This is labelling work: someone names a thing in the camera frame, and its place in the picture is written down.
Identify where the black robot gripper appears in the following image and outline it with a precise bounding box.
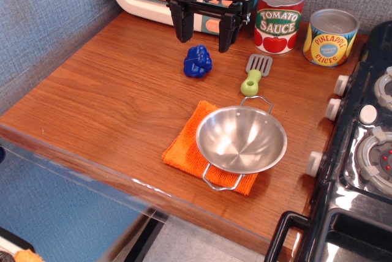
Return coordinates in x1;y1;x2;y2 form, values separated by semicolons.
167;0;251;53

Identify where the small steel pot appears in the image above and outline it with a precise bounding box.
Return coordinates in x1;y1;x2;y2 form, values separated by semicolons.
195;95;288;192

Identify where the blue toy grape bunch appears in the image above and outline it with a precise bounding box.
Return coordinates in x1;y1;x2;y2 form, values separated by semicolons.
183;45;213;78

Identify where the tomato sauce can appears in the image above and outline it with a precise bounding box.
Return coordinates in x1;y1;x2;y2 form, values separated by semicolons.
254;0;305;54

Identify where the pineapple slices can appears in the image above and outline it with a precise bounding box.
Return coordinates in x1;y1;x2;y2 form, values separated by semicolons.
303;9;360;67

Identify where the orange microfibre cloth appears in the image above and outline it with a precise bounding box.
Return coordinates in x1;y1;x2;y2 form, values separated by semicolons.
161;100;259;196

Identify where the white stove knob far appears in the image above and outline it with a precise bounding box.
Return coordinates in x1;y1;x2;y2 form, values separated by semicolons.
334;75;350;97

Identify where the white stove knob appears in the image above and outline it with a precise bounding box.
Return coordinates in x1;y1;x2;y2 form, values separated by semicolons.
334;75;350;97
325;99;341;121
306;151;323;178

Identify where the white stove knob middle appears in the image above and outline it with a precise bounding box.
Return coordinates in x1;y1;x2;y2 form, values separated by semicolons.
325;99;341;121

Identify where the white stove knob near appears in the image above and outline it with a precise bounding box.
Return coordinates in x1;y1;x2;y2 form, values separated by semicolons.
306;151;323;178

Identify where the black toy stove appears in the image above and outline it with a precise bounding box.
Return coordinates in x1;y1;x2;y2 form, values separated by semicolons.
265;21;391;261

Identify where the orange plush object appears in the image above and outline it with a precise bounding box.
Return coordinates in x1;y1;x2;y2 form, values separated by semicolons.
14;249;43;262

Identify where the toy spatula green handle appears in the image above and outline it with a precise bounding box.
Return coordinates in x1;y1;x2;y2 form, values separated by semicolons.
240;54;273;97

